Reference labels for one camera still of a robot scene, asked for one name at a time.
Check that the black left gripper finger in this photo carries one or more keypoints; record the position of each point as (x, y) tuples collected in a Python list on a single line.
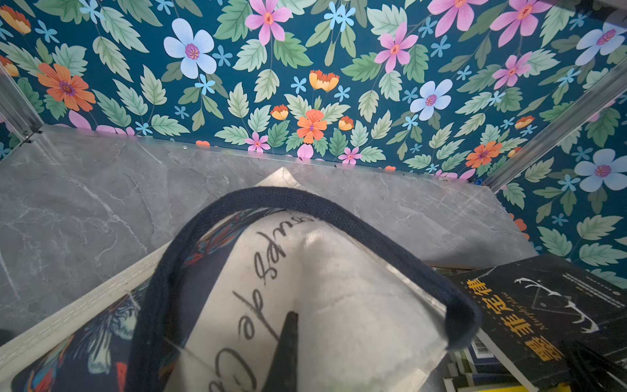
[(282, 376)]

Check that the cream canvas tote bag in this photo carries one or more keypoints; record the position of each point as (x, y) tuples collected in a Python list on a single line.
[(205, 312)]

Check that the black Murphy's Law book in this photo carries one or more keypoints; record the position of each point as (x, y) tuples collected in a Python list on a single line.
[(550, 323)]

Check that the yellow spine book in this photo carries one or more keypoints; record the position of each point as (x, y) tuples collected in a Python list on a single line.
[(510, 388)]

